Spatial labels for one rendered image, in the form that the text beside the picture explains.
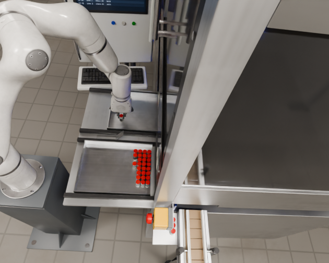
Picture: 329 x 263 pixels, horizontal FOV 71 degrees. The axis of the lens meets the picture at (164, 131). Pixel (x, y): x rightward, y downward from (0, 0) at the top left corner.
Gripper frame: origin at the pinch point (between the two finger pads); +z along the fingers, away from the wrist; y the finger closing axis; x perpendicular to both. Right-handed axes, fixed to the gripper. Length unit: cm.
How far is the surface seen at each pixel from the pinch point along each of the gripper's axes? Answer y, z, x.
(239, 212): 60, 3, -47
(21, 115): -101, 99, 58
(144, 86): 11.6, 13.0, 33.6
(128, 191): 7.3, 5.4, -39.4
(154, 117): 18.4, 4.8, 3.5
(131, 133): 6.4, 3.6, -9.3
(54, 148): -62, 97, 24
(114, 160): -1.0, 5.8, -24.2
